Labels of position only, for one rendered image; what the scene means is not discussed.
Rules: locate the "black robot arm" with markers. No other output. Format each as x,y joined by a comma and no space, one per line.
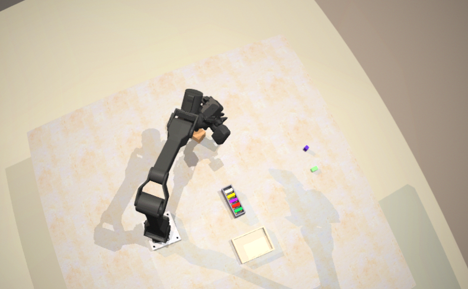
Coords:
180,130

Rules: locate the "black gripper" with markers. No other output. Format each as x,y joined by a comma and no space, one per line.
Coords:
221,132

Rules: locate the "small orange cube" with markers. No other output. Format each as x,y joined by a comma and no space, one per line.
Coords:
199,135

